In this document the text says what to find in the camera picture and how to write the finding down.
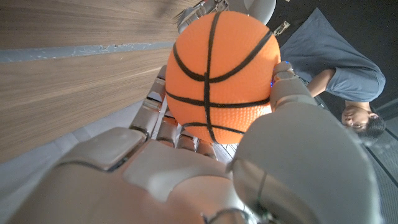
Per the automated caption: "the person in grey shorts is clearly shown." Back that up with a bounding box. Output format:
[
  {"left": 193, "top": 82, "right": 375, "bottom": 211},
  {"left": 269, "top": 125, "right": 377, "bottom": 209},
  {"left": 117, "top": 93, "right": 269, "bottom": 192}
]
[{"left": 279, "top": 7, "right": 387, "bottom": 139}]

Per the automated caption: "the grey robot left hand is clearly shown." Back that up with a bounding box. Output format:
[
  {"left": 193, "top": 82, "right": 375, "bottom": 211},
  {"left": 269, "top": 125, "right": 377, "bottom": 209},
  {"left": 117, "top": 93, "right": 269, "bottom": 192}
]
[{"left": 177, "top": 0, "right": 277, "bottom": 34}]

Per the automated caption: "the orange toy basketball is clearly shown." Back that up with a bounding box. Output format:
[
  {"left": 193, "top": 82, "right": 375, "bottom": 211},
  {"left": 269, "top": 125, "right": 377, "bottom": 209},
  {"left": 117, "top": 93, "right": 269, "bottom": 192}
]
[{"left": 165, "top": 11, "right": 282, "bottom": 145}]

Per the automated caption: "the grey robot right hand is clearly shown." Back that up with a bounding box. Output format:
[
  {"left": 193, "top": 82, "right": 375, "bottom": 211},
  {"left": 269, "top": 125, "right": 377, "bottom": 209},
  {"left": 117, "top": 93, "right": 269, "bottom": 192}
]
[{"left": 6, "top": 61, "right": 385, "bottom": 224}]

